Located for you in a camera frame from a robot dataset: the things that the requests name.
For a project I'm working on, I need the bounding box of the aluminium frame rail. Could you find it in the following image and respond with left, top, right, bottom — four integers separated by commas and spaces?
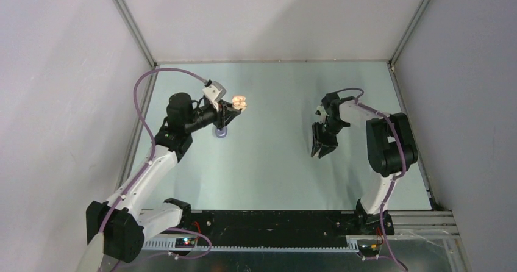
141, 207, 462, 240

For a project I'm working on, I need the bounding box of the beige earbud charging case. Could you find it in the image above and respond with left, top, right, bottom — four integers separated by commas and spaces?
232, 96, 248, 110

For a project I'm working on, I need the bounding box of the grey slotted cable duct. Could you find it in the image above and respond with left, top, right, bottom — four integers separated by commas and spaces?
143, 237, 360, 254

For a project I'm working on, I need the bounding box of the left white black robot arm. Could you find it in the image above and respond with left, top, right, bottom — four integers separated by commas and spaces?
79, 89, 247, 271

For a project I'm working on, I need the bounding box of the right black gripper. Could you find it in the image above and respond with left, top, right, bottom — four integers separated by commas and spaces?
312, 118, 348, 158

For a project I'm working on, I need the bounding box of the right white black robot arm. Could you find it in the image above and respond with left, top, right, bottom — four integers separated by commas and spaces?
310, 91, 418, 234

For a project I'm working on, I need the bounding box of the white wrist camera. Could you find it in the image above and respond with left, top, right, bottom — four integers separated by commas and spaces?
315, 105, 326, 116
202, 80, 227, 112

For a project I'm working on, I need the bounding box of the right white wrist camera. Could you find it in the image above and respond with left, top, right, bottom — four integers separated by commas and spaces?
315, 105, 326, 116

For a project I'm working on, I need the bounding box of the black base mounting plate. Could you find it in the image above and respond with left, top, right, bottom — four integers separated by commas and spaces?
179, 210, 394, 248

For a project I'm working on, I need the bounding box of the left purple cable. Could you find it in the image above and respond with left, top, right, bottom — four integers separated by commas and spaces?
96, 68, 213, 272

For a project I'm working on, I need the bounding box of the purple earbud charging case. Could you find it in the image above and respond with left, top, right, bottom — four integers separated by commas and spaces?
215, 127, 227, 138

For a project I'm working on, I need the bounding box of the purple cable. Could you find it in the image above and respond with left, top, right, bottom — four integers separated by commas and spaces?
96, 68, 213, 272
335, 87, 410, 272

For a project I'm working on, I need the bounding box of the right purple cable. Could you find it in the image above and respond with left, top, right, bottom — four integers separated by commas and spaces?
335, 87, 410, 272

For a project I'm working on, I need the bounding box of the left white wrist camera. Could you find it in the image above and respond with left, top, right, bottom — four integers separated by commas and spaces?
202, 80, 227, 112

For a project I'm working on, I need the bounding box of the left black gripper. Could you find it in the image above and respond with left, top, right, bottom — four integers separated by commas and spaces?
184, 99, 240, 133

